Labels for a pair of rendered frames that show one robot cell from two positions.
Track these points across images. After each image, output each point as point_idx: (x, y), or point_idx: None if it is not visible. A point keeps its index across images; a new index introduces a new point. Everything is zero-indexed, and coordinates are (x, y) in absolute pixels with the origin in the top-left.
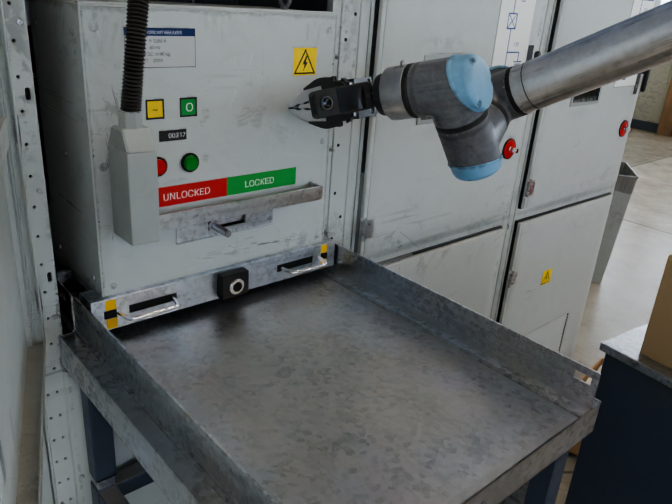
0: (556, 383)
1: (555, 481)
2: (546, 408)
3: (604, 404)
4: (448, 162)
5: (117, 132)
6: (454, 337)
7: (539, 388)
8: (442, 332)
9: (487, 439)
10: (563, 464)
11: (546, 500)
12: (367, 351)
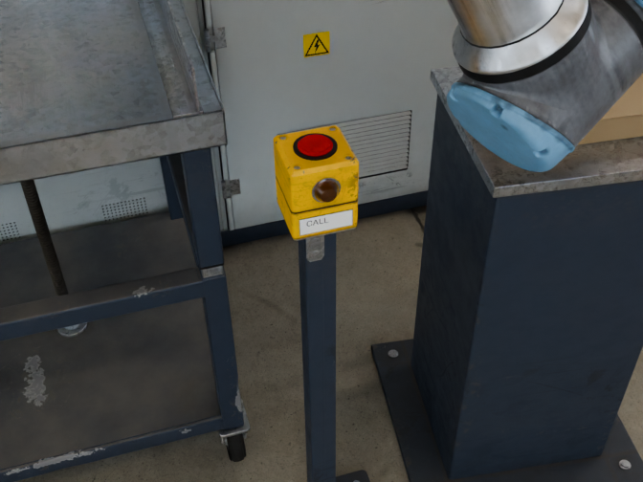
0: (188, 79)
1: (198, 197)
2: (152, 102)
3: (435, 155)
4: None
5: None
6: (161, 20)
7: (172, 83)
8: (155, 13)
9: (43, 116)
10: (206, 180)
11: (192, 217)
12: (49, 20)
